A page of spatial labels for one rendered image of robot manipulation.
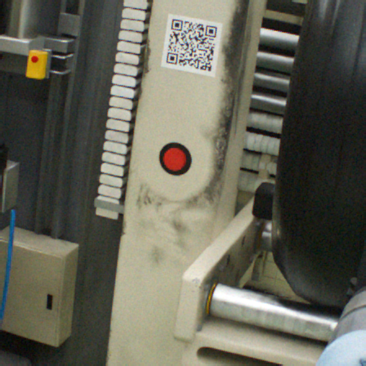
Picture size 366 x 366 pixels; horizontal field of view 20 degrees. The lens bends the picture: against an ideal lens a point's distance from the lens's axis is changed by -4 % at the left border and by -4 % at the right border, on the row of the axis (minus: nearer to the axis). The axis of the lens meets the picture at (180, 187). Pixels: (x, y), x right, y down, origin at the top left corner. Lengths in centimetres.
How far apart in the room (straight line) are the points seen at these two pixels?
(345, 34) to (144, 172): 42
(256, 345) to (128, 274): 24
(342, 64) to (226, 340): 43
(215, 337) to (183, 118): 30
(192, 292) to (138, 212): 17
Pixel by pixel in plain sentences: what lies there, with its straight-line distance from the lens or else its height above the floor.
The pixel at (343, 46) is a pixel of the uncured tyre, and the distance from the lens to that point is 117.
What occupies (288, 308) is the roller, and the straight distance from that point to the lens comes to 139.
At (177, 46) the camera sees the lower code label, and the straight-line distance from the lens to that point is 141.
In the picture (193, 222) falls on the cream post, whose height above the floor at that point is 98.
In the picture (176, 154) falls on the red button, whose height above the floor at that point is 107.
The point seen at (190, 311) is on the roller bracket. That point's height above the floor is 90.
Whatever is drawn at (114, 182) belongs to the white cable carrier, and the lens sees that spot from 149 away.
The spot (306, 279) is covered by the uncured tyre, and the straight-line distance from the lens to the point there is 130.
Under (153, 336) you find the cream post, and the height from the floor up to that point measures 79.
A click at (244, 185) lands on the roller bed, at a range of 184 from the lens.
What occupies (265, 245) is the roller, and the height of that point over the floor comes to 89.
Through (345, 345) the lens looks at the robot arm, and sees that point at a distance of 79.
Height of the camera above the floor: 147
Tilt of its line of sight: 18 degrees down
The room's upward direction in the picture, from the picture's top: 8 degrees clockwise
